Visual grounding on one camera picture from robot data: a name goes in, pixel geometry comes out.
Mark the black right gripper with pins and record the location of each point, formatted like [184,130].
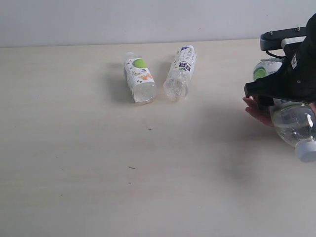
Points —
[297,80]

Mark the butterfly label clear bottle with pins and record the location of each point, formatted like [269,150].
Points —
[140,81]

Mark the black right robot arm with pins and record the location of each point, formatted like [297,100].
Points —
[312,22]

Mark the blue label clear tea bottle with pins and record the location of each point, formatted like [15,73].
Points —
[180,73]

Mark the person's open hand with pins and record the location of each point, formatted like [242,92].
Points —
[261,114]

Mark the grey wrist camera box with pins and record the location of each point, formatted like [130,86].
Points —
[275,40]

